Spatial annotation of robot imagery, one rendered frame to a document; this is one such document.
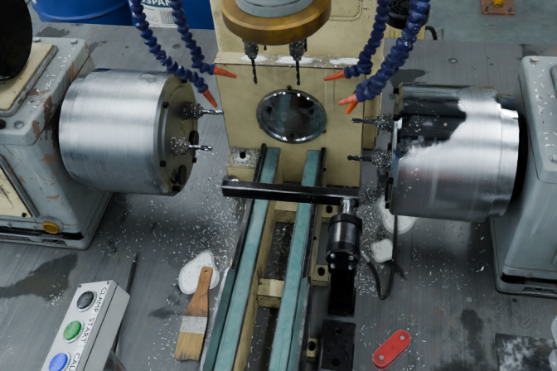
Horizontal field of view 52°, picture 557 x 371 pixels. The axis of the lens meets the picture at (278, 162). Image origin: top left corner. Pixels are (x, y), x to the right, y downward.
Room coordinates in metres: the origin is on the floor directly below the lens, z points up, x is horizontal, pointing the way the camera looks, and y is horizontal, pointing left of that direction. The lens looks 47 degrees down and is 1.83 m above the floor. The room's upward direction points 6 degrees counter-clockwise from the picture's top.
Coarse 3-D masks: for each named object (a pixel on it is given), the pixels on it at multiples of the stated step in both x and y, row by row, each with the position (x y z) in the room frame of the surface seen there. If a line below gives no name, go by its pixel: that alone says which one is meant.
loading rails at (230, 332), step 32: (320, 160) 0.83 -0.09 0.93; (256, 224) 0.68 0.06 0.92; (320, 224) 0.74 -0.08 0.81; (256, 256) 0.61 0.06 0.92; (288, 256) 0.60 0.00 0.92; (224, 288) 0.54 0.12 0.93; (256, 288) 0.58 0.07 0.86; (288, 288) 0.53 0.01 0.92; (224, 320) 0.48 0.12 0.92; (288, 320) 0.47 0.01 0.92; (224, 352) 0.43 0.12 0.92; (288, 352) 0.41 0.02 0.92
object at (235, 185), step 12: (228, 180) 0.71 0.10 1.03; (228, 192) 0.69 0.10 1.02; (240, 192) 0.69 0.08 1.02; (252, 192) 0.68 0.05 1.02; (264, 192) 0.68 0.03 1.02; (276, 192) 0.67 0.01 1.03; (288, 192) 0.67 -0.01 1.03; (300, 192) 0.66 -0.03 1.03; (312, 192) 0.66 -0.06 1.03; (324, 192) 0.66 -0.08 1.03; (336, 192) 0.65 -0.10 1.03; (348, 192) 0.65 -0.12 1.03; (324, 204) 0.65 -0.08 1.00; (336, 204) 0.65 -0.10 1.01
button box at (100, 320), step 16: (80, 288) 0.49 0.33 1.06; (96, 288) 0.48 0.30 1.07; (112, 288) 0.48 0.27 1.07; (96, 304) 0.45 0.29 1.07; (112, 304) 0.46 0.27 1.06; (64, 320) 0.44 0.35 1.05; (80, 320) 0.43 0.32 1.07; (96, 320) 0.42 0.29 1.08; (112, 320) 0.43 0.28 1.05; (80, 336) 0.40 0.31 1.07; (96, 336) 0.40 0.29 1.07; (112, 336) 0.41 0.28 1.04; (64, 352) 0.38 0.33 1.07; (80, 352) 0.37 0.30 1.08; (96, 352) 0.38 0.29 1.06; (48, 368) 0.36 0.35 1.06; (64, 368) 0.36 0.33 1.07; (80, 368) 0.35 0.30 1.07; (96, 368) 0.36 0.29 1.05
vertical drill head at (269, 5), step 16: (224, 0) 0.83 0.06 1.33; (240, 0) 0.79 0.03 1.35; (256, 0) 0.78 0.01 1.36; (272, 0) 0.78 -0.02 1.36; (288, 0) 0.77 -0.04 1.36; (304, 0) 0.78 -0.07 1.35; (320, 0) 0.80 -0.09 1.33; (224, 16) 0.80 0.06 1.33; (240, 16) 0.78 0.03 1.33; (256, 16) 0.77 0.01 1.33; (272, 16) 0.76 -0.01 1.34; (288, 16) 0.76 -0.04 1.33; (304, 16) 0.76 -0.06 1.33; (320, 16) 0.76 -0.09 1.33; (240, 32) 0.76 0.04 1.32; (256, 32) 0.74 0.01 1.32; (272, 32) 0.74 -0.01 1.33; (288, 32) 0.74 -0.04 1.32; (304, 32) 0.74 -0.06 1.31; (256, 48) 0.78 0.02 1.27; (304, 48) 0.86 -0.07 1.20; (256, 80) 0.79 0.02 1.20
